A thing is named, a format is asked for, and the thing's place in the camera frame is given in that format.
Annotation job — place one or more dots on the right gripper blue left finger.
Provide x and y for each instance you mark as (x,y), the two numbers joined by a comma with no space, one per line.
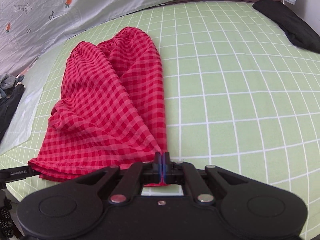
(133,179)

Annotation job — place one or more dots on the black jacket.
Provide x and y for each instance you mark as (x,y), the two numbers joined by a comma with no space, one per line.
(9,106)

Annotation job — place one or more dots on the green grid mat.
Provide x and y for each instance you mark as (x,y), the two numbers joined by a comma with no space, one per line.
(238,95)

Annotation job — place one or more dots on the red checkered shorts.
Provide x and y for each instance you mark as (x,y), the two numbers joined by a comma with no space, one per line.
(111,109)

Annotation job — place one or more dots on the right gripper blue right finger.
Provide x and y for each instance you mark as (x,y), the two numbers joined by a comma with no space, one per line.
(189,178)

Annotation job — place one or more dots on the grey carrot print sheet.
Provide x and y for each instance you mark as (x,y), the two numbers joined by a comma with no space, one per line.
(30,27)

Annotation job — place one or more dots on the black cloth bag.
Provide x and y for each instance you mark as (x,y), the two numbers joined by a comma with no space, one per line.
(298,32)

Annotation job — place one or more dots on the grey sweatshirt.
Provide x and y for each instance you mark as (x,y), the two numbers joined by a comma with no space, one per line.
(8,81)

